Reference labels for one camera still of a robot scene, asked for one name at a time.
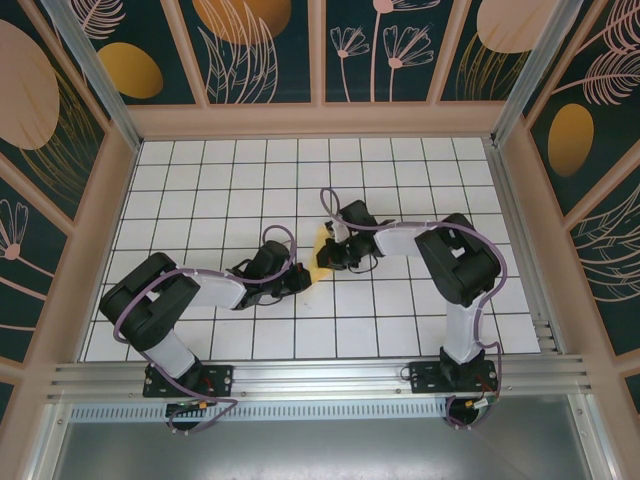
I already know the yellow cloth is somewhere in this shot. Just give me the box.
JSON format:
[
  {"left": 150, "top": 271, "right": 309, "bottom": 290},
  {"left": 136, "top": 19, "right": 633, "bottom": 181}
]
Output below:
[{"left": 306, "top": 224, "right": 335, "bottom": 285}]

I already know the grey metal shelf panel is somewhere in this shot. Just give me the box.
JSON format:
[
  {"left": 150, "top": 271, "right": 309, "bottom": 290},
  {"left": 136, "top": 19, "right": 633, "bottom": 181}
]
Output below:
[{"left": 44, "top": 399, "right": 617, "bottom": 480}]

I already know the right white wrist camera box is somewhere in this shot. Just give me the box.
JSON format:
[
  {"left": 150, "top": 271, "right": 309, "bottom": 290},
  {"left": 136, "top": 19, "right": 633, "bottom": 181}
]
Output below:
[{"left": 324, "top": 219, "right": 351, "bottom": 244}]

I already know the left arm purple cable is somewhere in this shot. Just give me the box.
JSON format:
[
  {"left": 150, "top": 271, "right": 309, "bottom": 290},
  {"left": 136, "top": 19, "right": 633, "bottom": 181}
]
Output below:
[{"left": 114, "top": 225, "right": 296, "bottom": 436}]

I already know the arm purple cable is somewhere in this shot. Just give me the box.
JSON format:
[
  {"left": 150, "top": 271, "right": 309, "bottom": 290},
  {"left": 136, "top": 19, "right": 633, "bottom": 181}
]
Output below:
[
  {"left": 319, "top": 188, "right": 510, "bottom": 431},
  {"left": 114, "top": 225, "right": 296, "bottom": 436}
]

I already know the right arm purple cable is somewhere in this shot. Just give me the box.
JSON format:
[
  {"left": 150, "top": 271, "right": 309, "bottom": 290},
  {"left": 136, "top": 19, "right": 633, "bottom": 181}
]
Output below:
[{"left": 319, "top": 188, "right": 510, "bottom": 431}]

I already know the long aluminium mounting rail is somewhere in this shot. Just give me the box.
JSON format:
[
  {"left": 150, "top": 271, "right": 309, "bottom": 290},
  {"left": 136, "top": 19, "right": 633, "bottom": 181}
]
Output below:
[{"left": 47, "top": 353, "right": 600, "bottom": 402}]

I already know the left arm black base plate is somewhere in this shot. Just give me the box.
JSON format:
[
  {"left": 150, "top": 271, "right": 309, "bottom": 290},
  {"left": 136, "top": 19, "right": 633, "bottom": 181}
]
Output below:
[{"left": 143, "top": 364, "right": 235, "bottom": 399}]

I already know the slotted grey cable duct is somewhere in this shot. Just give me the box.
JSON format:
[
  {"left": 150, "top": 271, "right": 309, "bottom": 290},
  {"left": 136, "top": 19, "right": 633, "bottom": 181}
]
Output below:
[{"left": 69, "top": 403, "right": 451, "bottom": 422}]

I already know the aluminium side rail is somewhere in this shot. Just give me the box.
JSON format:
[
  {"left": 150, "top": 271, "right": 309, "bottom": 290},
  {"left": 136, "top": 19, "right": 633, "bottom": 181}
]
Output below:
[{"left": 483, "top": 138, "right": 560, "bottom": 355}]

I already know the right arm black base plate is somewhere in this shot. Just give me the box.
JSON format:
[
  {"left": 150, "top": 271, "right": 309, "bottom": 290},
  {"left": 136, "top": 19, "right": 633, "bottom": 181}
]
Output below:
[{"left": 408, "top": 360, "right": 501, "bottom": 394}]

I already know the aluminium frame post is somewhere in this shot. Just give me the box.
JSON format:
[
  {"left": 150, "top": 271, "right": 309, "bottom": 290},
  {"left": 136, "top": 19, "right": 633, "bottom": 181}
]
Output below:
[
  {"left": 39, "top": 0, "right": 142, "bottom": 151},
  {"left": 491, "top": 0, "right": 585, "bottom": 147}
]

